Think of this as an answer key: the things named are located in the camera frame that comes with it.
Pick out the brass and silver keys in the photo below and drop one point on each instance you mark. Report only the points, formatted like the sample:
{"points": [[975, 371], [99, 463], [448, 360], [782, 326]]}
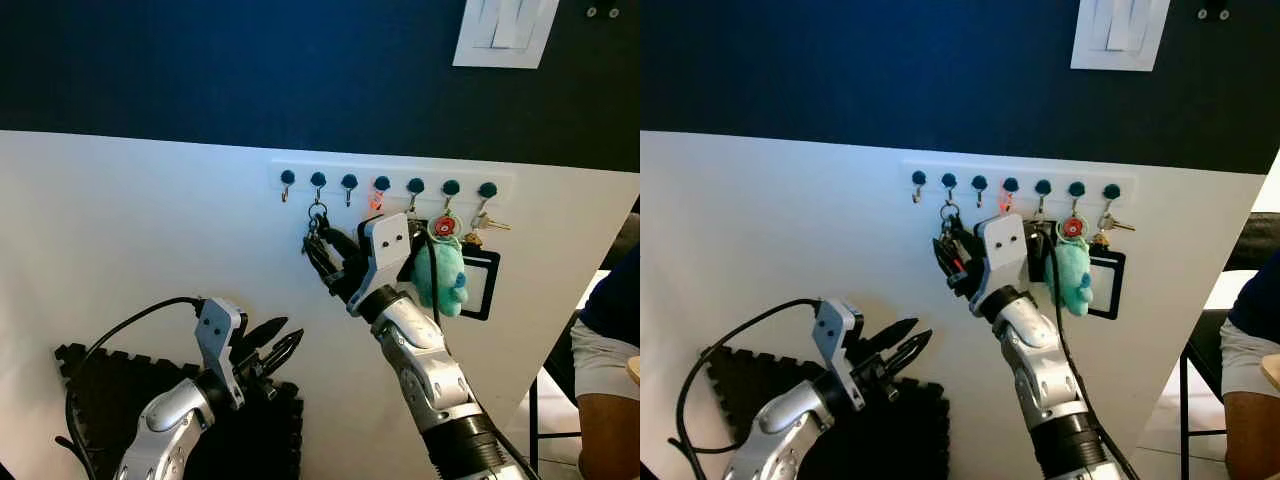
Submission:
{"points": [[1113, 224], [489, 222]]}

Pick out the white key hook rail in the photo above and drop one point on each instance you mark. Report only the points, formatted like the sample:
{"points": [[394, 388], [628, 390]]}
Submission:
{"points": [[400, 171], [1025, 171]]}

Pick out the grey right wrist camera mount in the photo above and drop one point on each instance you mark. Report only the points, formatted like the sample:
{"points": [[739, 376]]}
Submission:
{"points": [[1000, 245], [385, 245]]}

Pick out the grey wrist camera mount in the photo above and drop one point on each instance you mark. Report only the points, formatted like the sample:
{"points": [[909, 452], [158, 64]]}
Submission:
{"points": [[1000, 245], [385, 245], [833, 335], [218, 335]]}

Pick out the black key fob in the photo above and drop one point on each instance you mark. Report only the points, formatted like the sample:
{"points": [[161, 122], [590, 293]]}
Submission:
{"points": [[1038, 262], [414, 262]]}

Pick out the dark knob metal hook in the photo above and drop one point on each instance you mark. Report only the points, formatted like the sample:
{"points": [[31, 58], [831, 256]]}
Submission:
{"points": [[948, 180], [1077, 188], [1111, 190], [318, 179], [287, 177], [1043, 186], [451, 187], [487, 189], [918, 177], [979, 182], [1010, 184], [381, 183], [349, 181], [415, 185]]}

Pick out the white light switch plate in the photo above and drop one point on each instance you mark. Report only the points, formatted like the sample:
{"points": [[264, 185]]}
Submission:
{"points": [[505, 30], [1120, 30]]}

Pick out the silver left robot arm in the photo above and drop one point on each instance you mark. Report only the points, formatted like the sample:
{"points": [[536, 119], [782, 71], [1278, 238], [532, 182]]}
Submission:
{"points": [[165, 425], [780, 425]]}

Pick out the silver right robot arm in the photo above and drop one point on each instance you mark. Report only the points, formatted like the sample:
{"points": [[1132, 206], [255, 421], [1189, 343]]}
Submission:
{"points": [[1040, 365], [425, 365]]}

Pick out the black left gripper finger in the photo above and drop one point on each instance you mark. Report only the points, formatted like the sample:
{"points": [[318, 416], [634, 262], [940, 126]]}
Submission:
{"points": [[284, 348], [890, 331], [908, 350], [266, 330]]}

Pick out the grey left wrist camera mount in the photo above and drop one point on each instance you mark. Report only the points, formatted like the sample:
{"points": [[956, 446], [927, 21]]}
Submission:
{"points": [[833, 335], [218, 335]]}

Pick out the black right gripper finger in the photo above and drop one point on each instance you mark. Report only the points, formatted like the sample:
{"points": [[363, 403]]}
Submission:
{"points": [[964, 240], [322, 265], [338, 246], [948, 268]]}

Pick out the black framed card holder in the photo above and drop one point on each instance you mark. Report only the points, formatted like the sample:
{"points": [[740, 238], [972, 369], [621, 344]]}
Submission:
{"points": [[1108, 287], [480, 287]]}

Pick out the black puzzle foam mat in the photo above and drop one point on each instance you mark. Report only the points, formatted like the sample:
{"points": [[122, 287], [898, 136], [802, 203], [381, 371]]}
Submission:
{"points": [[745, 400], [110, 400]]}

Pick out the small red key tag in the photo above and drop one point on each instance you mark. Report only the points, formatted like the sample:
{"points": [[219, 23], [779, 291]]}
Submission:
{"points": [[1005, 203], [376, 202]]}

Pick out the seated person blue shirt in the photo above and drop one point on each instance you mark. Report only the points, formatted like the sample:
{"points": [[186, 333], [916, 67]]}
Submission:
{"points": [[603, 365], [1245, 350]]}

